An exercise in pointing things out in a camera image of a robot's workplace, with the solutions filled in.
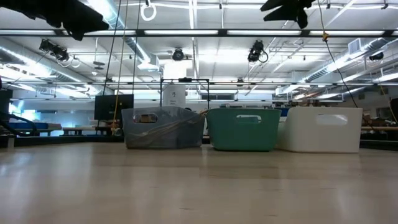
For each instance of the black ceiling-mounted camera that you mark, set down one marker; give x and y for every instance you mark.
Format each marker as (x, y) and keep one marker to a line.
(178, 55)
(56, 51)
(256, 49)

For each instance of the white plastic bin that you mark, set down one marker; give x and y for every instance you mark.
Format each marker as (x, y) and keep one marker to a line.
(317, 140)

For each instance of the black computer monitor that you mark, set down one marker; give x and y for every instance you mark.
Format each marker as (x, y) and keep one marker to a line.
(105, 107)

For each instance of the black cabinet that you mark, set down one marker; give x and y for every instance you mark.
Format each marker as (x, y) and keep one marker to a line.
(5, 101)

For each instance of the silver ventilation duct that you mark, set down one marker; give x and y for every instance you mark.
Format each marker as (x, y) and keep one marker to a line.
(342, 60)

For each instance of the black overhead frame bar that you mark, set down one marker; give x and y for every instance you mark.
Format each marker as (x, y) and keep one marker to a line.
(342, 32)

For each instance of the teal plastic bin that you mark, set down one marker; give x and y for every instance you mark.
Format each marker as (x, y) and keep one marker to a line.
(242, 137)

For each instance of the black metal stand frame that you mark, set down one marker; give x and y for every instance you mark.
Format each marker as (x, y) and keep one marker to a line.
(185, 80)

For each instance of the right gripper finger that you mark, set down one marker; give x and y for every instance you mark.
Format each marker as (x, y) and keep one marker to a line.
(270, 5)
(280, 16)

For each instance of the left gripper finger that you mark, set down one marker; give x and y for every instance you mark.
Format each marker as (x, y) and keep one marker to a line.
(76, 35)

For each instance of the wooden background table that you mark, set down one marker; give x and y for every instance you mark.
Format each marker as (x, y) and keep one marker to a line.
(77, 129)

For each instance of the white paper sign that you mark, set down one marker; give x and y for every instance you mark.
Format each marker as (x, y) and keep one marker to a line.
(174, 96)

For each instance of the grey translucent plastic bin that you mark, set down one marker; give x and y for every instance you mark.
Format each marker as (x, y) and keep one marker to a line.
(168, 130)

